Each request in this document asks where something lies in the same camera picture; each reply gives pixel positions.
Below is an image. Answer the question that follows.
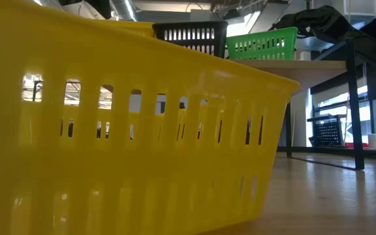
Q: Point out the black plastic basket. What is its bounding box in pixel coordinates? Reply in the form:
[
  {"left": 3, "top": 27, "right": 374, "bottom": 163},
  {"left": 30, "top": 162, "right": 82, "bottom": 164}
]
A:
[
  {"left": 307, "top": 114, "right": 346, "bottom": 148},
  {"left": 151, "top": 20, "right": 228, "bottom": 59}
]

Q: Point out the wooden shelf with black legs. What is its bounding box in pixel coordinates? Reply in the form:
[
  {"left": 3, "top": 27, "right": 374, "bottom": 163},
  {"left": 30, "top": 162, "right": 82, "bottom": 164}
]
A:
[{"left": 227, "top": 37, "right": 366, "bottom": 171}]

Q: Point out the green plastic basket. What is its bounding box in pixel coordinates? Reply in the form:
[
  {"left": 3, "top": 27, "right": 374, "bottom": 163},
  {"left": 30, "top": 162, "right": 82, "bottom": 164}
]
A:
[{"left": 226, "top": 26, "right": 299, "bottom": 61}]

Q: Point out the white ceiling box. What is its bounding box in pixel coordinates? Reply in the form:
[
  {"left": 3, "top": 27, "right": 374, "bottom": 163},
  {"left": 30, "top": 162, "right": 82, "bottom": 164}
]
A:
[{"left": 331, "top": 0, "right": 376, "bottom": 20}]

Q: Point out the silver ventilation duct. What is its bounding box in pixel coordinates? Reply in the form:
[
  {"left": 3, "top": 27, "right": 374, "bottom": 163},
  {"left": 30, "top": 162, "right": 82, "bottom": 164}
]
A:
[{"left": 109, "top": 0, "right": 140, "bottom": 22}]

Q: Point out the red flat object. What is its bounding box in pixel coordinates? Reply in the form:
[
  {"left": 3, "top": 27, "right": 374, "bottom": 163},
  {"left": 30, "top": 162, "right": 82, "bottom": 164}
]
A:
[{"left": 343, "top": 142, "right": 370, "bottom": 149}]

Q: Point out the yellow plastic basket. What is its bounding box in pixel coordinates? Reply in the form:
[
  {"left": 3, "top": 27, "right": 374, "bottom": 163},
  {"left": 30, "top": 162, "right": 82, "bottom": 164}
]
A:
[
  {"left": 101, "top": 19, "right": 156, "bottom": 39},
  {"left": 0, "top": 0, "right": 302, "bottom": 235}
]

